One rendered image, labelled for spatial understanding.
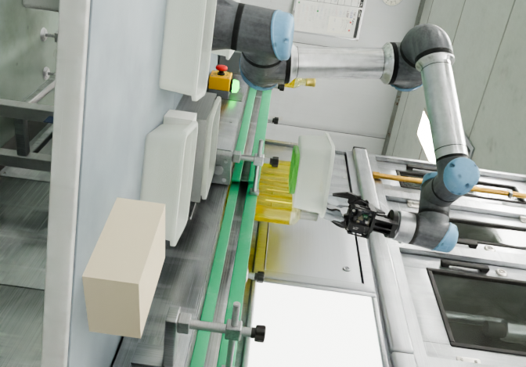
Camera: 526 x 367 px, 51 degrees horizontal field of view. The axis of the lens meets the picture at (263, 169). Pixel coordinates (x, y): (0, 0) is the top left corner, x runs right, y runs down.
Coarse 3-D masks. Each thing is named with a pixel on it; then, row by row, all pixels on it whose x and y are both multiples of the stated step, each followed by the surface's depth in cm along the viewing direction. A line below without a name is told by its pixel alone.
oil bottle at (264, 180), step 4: (260, 176) 168; (264, 176) 168; (268, 176) 169; (260, 180) 166; (264, 180) 166; (268, 180) 167; (272, 180) 167; (276, 180) 167; (280, 180) 167; (284, 180) 168; (288, 180) 168; (260, 184) 165; (264, 184) 165; (268, 184) 165; (272, 184) 165; (276, 184) 165; (280, 184) 165; (284, 184) 166; (288, 184) 166; (288, 188) 165
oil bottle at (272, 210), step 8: (264, 200) 157; (272, 200) 157; (280, 200) 158; (288, 200) 158; (256, 208) 155; (264, 208) 155; (272, 208) 155; (280, 208) 155; (288, 208) 155; (296, 208) 156; (256, 216) 156; (264, 216) 156; (272, 216) 156; (280, 216) 156; (288, 216) 156; (296, 216) 156; (288, 224) 157
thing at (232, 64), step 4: (236, 52) 207; (240, 52) 207; (220, 56) 208; (224, 56) 208; (232, 56) 207; (236, 56) 207; (220, 60) 208; (224, 60) 208; (228, 60) 208; (232, 60) 208; (236, 60) 208; (220, 64) 209; (224, 64) 209; (228, 64) 209; (232, 64) 209; (236, 64) 209; (228, 68) 210; (232, 68) 209; (236, 68) 209; (236, 72) 210
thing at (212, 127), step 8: (216, 104) 133; (216, 112) 141; (208, 120) 127; (216, 120) 142; (208, 128) 126; (216, 128) 144; (208, 136) 127; (216, 136) 145; (208, 144) 128; (216, 144) 146; (208, 152) 129; (216, 152) 147; (208, 160) 130; (208, 168) 148; (208, 176) 145; (208, 184) 142
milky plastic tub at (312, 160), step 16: (304, 144) 131; (320, 144) 132; (304, 160) 126; (320, 160) 126; (304, 176) 127; (320, 176) 127; (304, 192) 128; (320, 192) 128; (304, 208) 129; (320, 208) 128
